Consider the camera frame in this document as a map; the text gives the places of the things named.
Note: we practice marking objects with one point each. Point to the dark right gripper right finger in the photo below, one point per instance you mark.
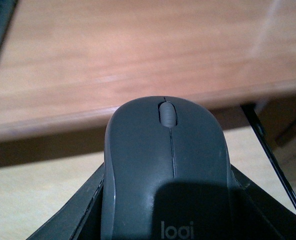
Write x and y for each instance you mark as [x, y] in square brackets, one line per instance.
[258, 216]

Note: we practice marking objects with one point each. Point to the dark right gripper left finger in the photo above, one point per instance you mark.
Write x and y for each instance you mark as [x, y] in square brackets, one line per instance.
[80, 217]

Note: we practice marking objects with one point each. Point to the grey Logitech wireless mouse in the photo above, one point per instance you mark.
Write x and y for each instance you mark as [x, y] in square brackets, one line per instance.
[167, 173]

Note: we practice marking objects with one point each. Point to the thin black rod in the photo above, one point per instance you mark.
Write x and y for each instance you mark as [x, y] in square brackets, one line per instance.
[253, 119]

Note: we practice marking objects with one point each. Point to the wooden desk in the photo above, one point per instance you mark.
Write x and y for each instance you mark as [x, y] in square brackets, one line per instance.
[69, 64]

